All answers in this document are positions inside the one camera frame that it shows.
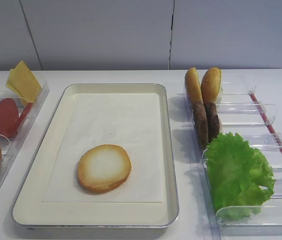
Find brown meat patty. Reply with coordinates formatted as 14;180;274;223
204;102;220;142
193;101;209;150

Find right brown meat patty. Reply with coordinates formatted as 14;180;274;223
204;102;220;142

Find yellow cheese slices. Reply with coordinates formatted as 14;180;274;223
6;60;42;106

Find left clear acrylic rack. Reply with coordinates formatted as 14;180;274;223
0;71;50;188

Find cream metal tray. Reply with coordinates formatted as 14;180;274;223
12;83;179;229

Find thin red tomato slice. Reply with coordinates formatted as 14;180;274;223
12;102;33;138

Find right clear acrylic rack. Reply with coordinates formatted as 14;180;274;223
184;83;282;240

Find toasted bread slice on tray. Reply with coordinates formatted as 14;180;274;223
77;144;132;194

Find left bun half right rack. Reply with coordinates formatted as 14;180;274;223
185;67;203;103

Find left brown meat patty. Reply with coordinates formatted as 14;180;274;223
193;101;209;150

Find green lettuce leaf in rack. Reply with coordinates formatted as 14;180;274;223
205;132;276;221

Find bun half rack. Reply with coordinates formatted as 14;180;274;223
185;67;203;103
200;67;222;104

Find white paper sheet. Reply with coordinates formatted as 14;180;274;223
43;93;164;203

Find clear acrylic rack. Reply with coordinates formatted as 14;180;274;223
184;83;282;240
0;71;50;188

